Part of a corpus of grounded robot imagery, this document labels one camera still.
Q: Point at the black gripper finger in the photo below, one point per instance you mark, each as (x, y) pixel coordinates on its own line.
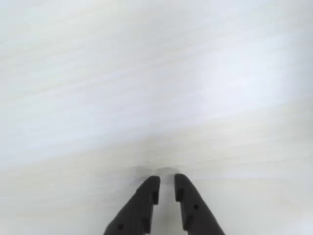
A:
(195, 215)
(137, 210)

